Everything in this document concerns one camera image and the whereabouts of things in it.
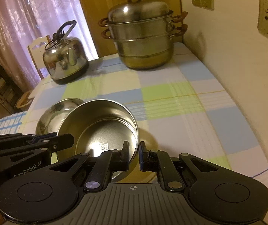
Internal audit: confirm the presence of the large steel plate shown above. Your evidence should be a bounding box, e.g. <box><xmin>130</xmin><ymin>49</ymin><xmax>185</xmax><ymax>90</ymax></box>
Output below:
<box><xmin>36</xmin><ymin>98</ymin><xmax>84</xmax><ymax>135</ymax></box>

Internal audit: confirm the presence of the dark metal rack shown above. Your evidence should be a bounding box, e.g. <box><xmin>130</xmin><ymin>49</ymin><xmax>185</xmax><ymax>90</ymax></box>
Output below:
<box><xmin>0</xmin><ymin>65</ymin><xmax>23</xmax><ymax>114</ymax></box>

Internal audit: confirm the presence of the stacked steel steamer pot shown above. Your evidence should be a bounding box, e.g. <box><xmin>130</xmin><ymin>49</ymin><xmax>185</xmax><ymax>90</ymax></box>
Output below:
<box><xmin>98</xmin><ymin>0</ymin><xmax>188</xmax><ymax>70</ymax></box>

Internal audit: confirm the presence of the pink curtain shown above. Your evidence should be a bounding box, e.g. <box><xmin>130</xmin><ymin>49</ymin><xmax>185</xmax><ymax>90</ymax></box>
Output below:
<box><xmin>0</xmin><ymin>0</ymin><xmax>98</xmax><ymax>92</ymax></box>

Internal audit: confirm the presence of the round stool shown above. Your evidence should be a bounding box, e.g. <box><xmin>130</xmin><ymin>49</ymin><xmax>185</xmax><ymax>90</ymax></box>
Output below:
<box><xmin>16</xmin><ymin>90</ymin><xmax>32</xmax><ymax>111</ymax></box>

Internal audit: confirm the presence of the plaid tablecloth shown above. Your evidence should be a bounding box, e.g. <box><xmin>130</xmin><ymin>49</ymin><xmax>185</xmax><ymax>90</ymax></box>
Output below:
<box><xmin>18</xmin><ymin>43</ymin><xmax>268</xmax><ymax>187</ymax></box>

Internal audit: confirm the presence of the white wooden chair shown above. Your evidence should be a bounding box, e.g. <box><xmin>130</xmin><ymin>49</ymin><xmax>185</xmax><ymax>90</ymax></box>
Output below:
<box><xmin>27</xmin><ymin>35</ymin><xmax>50</xmax><ymax>79</ymax></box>

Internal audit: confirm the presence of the stainless steel bowl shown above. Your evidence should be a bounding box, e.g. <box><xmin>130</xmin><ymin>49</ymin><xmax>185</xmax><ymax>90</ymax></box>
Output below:
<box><xmin>56</xmin><ymin>98</ymin><xmax>140</xmax><ymax>181</ymax></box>

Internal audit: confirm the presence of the stainless steel kettle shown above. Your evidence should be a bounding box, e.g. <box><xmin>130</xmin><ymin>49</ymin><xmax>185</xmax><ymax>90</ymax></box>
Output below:
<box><xmin>43</xmin><ymin>20</ymin><xmax>89</xmax><ymax>84</ymax></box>

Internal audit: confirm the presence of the blue patterned cloth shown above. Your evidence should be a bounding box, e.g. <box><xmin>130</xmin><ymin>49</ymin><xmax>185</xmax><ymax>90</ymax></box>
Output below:
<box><xmin>0</xmin><ymin>111</ymin><xmax>27</xmax><ymax>135</ymax></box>

